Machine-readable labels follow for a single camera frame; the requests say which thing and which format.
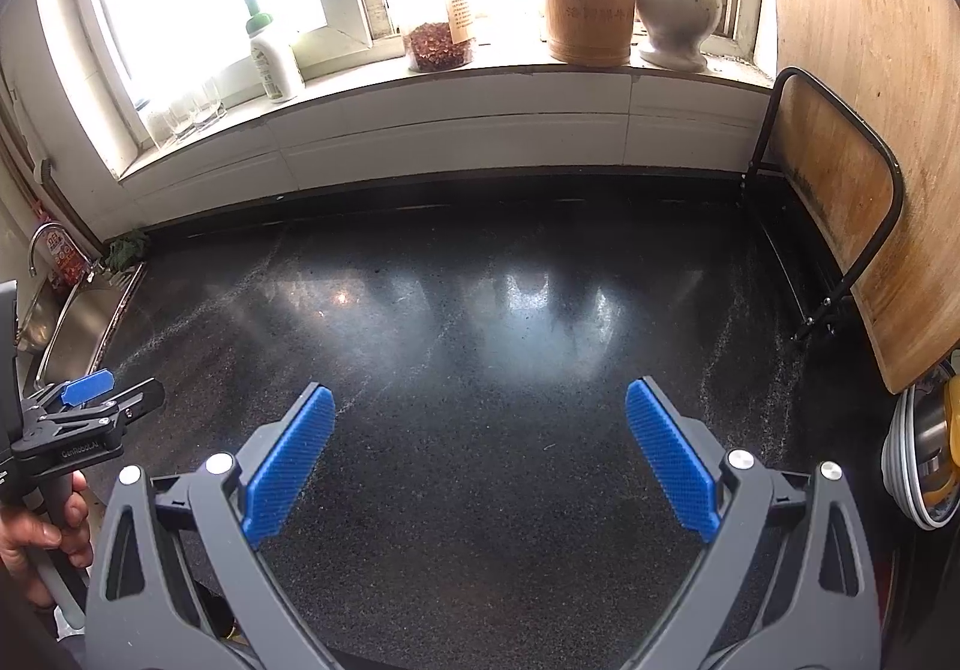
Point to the stack of white bowls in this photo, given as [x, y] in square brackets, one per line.
[900, 475]

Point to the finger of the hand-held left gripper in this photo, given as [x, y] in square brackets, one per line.
[86, 387]
[142, 398]

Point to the white stone mortar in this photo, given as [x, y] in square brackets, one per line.
[675, 18]

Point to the person's left hand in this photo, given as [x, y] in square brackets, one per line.
[75, 520]

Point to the small wooden board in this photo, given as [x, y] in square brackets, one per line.
[832, 190]

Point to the green rag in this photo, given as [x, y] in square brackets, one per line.
[127, 250]

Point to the stainless steel sink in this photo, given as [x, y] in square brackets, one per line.
[75, 325]

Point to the white pump bottle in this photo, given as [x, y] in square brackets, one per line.
[274, 63]

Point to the bamboo utensil holder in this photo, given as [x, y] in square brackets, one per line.
[589, 3]

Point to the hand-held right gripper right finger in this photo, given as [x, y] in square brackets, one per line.
[671, 460]

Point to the red printed packet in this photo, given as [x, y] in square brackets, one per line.
[67, 257]

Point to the chrome faucet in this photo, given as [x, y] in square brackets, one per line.
[34, 246]

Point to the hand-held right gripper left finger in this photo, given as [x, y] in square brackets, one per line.
[292, 467]

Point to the clear drinking glass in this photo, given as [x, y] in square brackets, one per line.
[181, 123]
[199, 111]
[214, 100]

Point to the jar of dried chili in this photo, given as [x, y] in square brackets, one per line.
[439, 48]

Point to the large wooden cutting board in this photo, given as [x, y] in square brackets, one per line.
[885, 40]

